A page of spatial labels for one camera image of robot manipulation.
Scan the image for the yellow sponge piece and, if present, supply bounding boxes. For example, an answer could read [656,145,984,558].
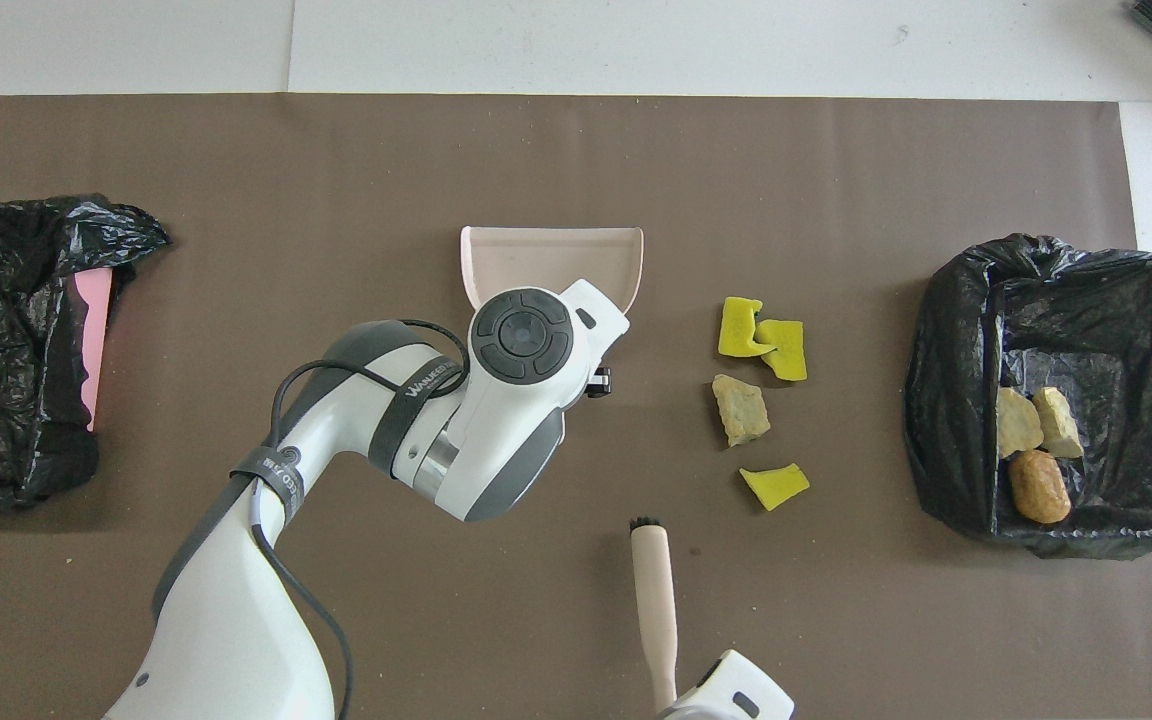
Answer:
[756,319,807,383]
[718,296,777,359]

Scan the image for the pink plastic bin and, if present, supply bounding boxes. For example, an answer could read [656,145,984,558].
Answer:
[66,268,115,433]

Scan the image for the beige sponge chunk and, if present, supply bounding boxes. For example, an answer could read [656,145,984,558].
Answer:
[712,374,772,448]

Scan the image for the yellow sponge wedge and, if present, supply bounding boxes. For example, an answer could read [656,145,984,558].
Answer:
[740,462,811,512]

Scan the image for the brown round sponge chunk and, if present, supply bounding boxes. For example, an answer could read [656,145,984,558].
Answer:
[1009,449,1073,525]

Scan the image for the pale pink dustpan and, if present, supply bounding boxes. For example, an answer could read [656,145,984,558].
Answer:
[460,225,645,316]

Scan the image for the orange striped sponge chunk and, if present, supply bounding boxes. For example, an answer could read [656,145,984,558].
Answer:
[996,387,1045,459]

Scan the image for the brown paper table mat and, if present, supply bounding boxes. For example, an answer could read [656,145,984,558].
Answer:
[0,93,1152,720]

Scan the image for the pale yellow sponge chunk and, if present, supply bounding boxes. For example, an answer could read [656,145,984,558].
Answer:
[1033,387,1085,460]

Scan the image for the black bag lined bin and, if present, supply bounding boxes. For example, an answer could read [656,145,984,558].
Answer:
[903,233,1152,561]

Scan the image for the beige hand brush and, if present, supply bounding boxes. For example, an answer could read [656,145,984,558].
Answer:
[628,516,679,711]

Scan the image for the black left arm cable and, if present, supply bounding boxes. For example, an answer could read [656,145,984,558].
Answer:
[246,318,472,720]

